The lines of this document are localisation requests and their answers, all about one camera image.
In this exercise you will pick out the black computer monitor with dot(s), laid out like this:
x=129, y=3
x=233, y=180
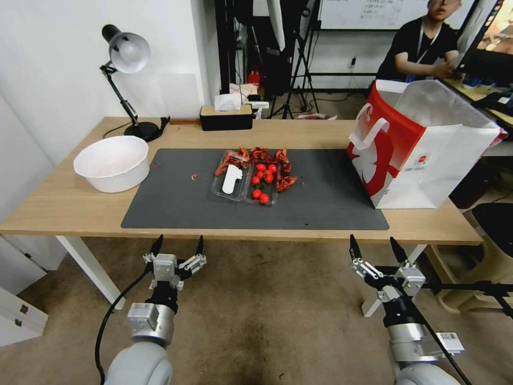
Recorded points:
x=497, y=40

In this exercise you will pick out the white whiteboard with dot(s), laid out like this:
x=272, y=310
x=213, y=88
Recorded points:
x=360, y=14

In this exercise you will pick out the black office chair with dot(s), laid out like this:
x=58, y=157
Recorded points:
x=497, y=224

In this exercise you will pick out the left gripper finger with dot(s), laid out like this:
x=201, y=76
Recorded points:
x=156, y=246
x=197, y=256

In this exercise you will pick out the person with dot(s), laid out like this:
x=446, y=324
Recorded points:
x=417, y=44

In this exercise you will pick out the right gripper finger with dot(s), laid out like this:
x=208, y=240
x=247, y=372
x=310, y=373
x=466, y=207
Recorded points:
x=356, y=250
x=398, y=249

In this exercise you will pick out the red crayfish shell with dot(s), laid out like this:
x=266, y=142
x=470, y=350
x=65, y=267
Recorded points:
x=285, y=169
x=260, y=154
x=287, y=183
x=243, y=153
x=226, y=162
x=281, y=155

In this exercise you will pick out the black metal stand bar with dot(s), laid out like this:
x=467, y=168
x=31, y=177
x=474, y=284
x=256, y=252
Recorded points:
x=473, y=286

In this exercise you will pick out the yellow side desk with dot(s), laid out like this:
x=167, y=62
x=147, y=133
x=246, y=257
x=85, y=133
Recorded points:
x=469, y=90

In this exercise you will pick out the black equipment stand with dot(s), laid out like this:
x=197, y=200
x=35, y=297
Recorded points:
x=230, y=40

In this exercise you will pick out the wooden table with white legs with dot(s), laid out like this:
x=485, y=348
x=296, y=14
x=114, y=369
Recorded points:
x=60, y=192

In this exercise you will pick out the white flat plastic piece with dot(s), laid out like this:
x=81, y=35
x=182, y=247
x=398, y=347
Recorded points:
x=231, y=180

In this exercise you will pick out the black desk lamp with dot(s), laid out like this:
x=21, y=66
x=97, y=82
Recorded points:
x=130, y=52

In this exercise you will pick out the black tissue box wooden lid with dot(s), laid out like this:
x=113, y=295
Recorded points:
x=226, y=120

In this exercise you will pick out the red fire extinguisher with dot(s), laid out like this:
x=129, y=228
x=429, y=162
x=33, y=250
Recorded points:
x=253, y=77

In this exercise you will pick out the white plastic bowl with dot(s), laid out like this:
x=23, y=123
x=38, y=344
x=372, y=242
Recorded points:
x=112, y=168

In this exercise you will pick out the black tripod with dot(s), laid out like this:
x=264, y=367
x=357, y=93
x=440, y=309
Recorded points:
x=298, y=60

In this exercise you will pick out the white tissue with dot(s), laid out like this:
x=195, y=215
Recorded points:
x=226, y=102

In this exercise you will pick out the clear disposable takeout box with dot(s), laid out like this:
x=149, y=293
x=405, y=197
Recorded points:
x=218, y=189

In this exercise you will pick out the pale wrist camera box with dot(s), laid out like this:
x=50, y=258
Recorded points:
x=410, y=279
x=164, y=269

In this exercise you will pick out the red and white delivery bag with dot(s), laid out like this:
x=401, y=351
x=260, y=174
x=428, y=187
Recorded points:
x=425, y=176

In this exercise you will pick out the beige plastic stool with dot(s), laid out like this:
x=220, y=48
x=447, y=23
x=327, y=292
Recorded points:
x=473, y=280

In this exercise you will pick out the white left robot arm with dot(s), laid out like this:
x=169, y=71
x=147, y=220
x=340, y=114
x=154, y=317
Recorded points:
x=140, y=365

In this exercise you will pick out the white power strip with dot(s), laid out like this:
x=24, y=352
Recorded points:
x=259, y=104

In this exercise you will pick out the white cabinet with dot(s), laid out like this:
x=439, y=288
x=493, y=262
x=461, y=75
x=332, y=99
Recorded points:
x=16, y=260

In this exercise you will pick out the dark grey desk mat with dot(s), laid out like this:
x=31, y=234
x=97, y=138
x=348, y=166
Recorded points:
x=320, y=200

